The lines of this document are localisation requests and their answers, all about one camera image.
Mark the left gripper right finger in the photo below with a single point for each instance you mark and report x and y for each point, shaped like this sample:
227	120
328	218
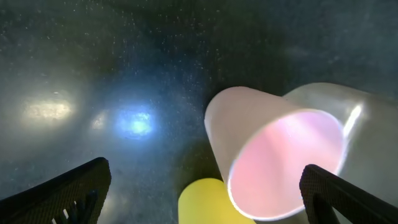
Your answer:
329	194

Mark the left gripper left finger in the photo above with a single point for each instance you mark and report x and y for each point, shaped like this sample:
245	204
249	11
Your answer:
65	193

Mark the white cup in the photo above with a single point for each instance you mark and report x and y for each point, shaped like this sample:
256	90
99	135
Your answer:
370	146

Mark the pink cup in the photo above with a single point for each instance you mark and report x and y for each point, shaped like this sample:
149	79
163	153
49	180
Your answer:
248	130

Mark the yellow cup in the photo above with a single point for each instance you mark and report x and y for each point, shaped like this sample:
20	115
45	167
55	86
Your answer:
203	203

